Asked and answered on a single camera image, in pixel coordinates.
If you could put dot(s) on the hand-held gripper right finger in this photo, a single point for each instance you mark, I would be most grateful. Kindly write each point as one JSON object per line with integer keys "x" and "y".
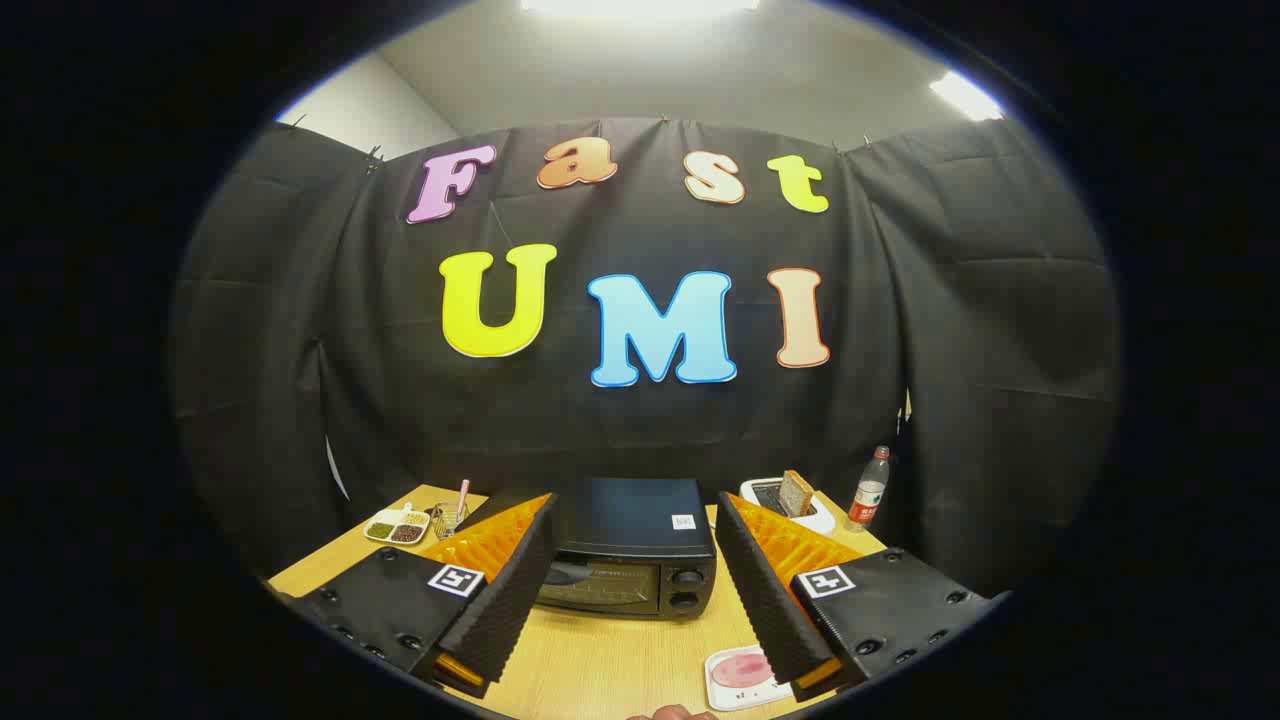
{"x": 765, "y": 600}

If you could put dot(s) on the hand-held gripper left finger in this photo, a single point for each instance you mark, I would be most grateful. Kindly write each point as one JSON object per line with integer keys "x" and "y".
{"x": 515, "y": 590}

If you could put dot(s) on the pink ham slice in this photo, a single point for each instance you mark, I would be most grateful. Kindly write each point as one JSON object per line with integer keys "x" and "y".
{"x": 740, "y": 670}

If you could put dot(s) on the white cherry print plate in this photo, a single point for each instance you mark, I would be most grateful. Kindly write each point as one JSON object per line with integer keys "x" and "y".
{"x": 735, "y": 695}

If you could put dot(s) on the black toaster oven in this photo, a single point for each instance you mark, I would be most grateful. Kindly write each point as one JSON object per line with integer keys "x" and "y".
{"x": 630, "y": 515}

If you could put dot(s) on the white bread toaster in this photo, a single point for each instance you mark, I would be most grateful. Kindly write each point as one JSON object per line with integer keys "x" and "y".
{"x": 822, "y": 518}

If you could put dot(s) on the brown bread slice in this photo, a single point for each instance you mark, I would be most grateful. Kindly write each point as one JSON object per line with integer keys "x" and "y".
{"x": 797, "y": 494}

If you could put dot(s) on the divided dish of beans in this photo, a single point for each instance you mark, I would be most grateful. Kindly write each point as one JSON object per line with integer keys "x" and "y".
{"x": 395, "y": 527}

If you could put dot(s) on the red label water bottle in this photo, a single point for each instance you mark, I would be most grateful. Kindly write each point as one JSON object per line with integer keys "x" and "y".
{"x": 868, "y": 495}

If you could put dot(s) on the ceiling light panel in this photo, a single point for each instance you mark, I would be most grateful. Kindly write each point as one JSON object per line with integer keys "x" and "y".
{"x": 640, "y": 5}
{"x": 965, "y": 96}

